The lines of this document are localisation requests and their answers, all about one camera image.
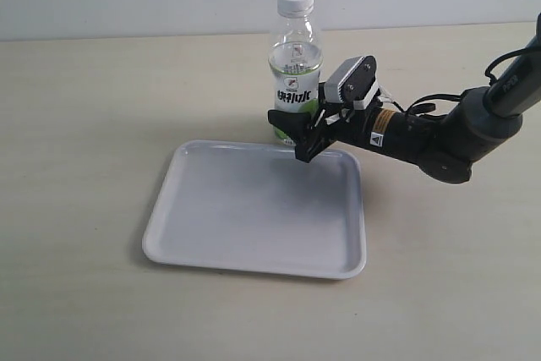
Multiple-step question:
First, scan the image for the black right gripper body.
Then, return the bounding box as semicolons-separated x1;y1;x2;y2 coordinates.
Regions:
294;109;372;162

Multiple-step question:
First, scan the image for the clear plastic water bottle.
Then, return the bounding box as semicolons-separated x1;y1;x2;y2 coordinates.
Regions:
267;3;325;146

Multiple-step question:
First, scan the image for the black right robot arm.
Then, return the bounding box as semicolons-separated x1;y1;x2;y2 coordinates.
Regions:
267;35;540;184

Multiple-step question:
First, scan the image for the white rectangular tray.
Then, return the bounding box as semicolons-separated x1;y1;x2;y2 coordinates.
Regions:
142;140;367;280

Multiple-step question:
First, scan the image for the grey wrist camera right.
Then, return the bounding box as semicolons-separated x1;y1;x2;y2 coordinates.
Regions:
324;55;379;110

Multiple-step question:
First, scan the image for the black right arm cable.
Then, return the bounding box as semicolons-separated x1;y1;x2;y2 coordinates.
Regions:
380;46;541;117

